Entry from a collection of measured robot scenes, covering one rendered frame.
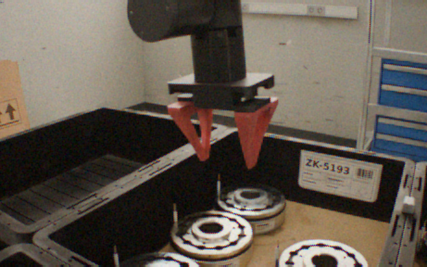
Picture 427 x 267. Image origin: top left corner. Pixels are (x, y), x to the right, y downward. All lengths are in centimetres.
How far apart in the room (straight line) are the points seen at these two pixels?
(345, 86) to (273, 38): 74
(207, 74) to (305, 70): 296
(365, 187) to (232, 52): 30
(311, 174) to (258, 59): 295
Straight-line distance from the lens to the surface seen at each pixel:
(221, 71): 40
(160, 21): 34
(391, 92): 232
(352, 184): 60
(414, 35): 312
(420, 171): 54
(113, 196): 44
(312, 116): 340
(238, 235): 49
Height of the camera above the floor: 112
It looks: 18 degrees down
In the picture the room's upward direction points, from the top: straight up
